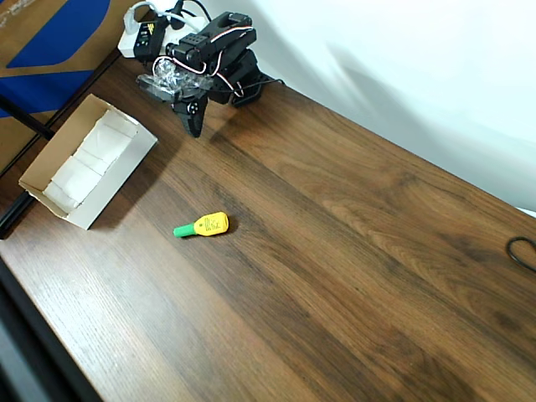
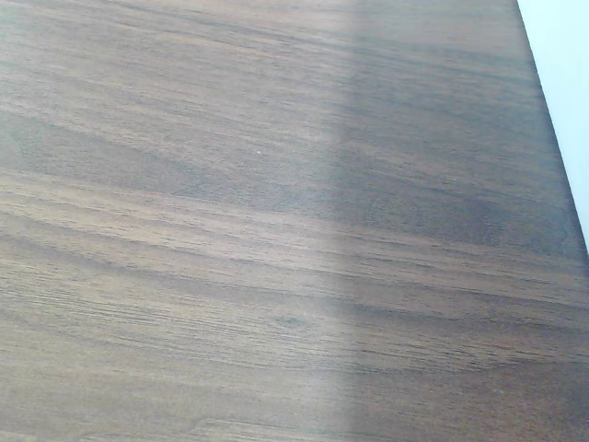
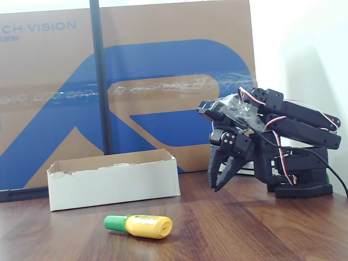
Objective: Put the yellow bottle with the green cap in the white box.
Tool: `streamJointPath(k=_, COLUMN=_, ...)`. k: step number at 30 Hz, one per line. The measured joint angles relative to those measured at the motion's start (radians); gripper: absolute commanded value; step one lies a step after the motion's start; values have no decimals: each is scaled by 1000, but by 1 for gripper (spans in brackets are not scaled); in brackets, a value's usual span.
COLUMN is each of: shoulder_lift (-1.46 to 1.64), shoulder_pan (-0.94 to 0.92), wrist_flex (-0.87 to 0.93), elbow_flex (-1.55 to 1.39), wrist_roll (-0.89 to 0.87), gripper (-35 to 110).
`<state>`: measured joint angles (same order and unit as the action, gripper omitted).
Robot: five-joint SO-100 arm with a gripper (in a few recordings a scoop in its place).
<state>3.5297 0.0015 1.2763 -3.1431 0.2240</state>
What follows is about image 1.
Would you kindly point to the yellow green tube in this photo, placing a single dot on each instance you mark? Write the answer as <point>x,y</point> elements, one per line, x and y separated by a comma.
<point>211,224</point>

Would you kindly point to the plastic-wrapped camera on gripper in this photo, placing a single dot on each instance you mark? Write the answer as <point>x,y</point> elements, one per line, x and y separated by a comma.
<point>167,81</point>

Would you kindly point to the white power strip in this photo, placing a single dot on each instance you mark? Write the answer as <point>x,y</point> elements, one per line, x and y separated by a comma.
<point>125,44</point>

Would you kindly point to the large brown blue-printed carton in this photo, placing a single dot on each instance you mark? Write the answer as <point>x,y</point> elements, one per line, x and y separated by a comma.
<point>42,37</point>

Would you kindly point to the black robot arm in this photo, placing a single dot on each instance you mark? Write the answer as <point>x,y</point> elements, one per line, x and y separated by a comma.
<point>234,63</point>

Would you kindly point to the black metal pole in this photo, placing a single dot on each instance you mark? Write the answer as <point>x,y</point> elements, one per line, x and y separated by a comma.
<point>25,117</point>

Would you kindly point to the black metal rail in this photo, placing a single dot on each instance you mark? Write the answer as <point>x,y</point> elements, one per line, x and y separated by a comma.
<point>17,215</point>

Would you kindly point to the black power adapter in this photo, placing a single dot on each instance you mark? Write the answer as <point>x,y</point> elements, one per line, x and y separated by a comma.
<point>146,37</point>

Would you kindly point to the white paper padding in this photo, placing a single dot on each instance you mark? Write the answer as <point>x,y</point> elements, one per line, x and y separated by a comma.
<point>84,171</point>

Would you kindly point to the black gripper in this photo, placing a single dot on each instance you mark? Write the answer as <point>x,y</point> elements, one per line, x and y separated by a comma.
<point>193,108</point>

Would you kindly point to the white cardboard box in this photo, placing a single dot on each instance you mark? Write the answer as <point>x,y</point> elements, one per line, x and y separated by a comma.
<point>121,176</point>

